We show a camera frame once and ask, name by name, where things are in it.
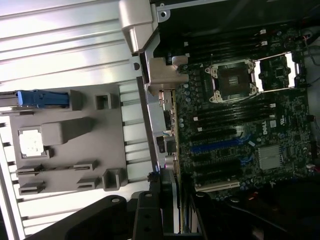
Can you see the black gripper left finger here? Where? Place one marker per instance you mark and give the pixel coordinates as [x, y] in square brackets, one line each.
[147, 217]

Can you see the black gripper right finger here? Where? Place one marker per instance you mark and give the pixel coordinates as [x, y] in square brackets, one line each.
[205, 217]

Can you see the white expansion slot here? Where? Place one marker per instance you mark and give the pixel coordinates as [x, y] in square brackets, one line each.
[217, 187]

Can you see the black expansion slot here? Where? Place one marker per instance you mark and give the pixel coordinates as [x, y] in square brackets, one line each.
[212, 135]
[217, 166]
[217, 177]

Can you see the blue expansion slot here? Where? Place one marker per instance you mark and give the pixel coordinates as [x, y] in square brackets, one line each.
[212, 147]

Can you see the silver chipset heatsink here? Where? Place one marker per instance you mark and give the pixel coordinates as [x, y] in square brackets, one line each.
[270, 157]

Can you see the grey parts rack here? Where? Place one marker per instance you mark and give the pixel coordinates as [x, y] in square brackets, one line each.
[75, 150]

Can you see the green motherboard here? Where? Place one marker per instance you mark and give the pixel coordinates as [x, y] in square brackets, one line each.
[275, 112]

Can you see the silver CPU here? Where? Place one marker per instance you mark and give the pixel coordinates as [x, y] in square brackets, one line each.
[31, 145]

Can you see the CPU socket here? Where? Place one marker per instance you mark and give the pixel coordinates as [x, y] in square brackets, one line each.
[232, 80]

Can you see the blue disk caddy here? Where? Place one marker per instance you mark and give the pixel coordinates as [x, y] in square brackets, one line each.
[37, 98]

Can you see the metal socket cover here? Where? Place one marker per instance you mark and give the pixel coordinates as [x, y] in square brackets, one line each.
[289, 70]

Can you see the open black PC case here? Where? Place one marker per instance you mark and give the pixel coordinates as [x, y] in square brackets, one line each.
[140, 15]

